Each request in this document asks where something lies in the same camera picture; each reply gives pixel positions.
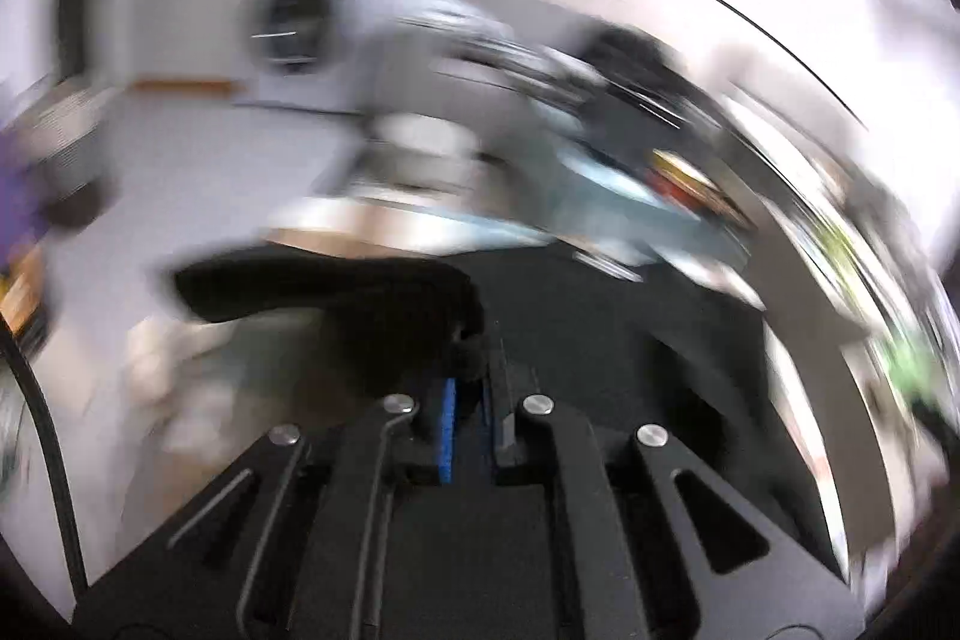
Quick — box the white washing machine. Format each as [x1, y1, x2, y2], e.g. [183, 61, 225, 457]
[232, 0, 361, 109]

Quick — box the black cable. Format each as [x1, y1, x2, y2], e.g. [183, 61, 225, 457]
[0, 325, 87, 596]

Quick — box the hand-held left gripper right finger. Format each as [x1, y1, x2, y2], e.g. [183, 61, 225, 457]
[482, 338, 865, 640]

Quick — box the black shirt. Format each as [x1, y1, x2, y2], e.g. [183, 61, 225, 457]
[172, 239, 852, 573]

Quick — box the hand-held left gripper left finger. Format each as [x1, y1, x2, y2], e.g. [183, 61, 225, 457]
[75, 376, 458, 640]

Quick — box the purple cloth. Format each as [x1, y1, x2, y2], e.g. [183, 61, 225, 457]
[0, 137, 53, 266]

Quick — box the black jacket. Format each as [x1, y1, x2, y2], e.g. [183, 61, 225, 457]
[585, 29, 695, 112]

